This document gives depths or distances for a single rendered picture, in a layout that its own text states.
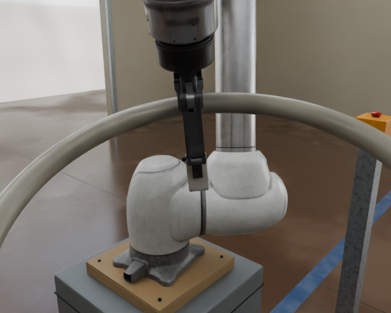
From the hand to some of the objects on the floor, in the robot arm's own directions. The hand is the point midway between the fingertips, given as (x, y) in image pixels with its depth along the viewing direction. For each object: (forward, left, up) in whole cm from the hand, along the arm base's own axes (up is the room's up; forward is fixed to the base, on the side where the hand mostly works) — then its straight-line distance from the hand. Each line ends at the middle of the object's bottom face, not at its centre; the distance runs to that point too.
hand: (195, 156), depth 62 cm
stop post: (+17, +114, -122) cm, 168 cm away
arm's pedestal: (-22, +20, -122) cm, 125 cm away
